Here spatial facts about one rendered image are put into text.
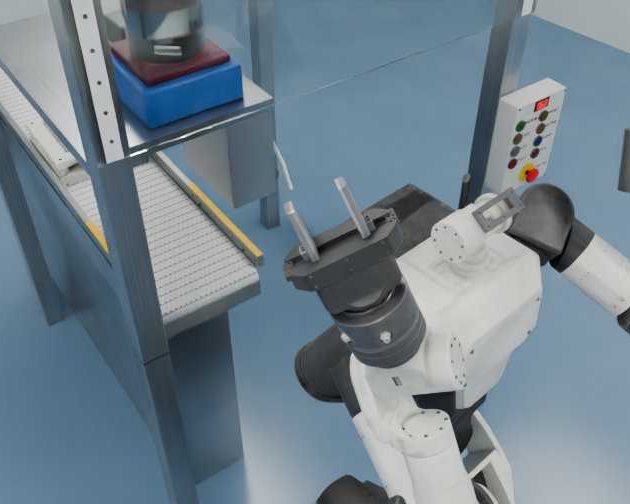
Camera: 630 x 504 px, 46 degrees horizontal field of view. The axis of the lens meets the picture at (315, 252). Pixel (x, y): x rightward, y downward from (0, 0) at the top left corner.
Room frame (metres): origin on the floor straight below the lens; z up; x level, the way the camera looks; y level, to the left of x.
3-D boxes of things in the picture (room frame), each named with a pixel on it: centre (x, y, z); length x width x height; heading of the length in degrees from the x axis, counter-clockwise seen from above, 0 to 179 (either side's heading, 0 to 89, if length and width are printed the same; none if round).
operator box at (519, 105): (1.59, -0.52, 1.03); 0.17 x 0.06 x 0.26; 125
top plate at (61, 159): (1.75, 0.63, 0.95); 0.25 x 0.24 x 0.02; 125
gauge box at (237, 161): (1.34, 0.19, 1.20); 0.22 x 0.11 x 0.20; 35
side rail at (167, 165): (1.81, 0.51, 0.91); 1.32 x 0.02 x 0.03; 35
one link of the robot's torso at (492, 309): (0.89, -0.19, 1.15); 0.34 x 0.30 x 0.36; 132
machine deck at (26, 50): (1.42, 0.42, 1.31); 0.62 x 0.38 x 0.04; 35
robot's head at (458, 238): (0.85, -0.23, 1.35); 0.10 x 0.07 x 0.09; 132
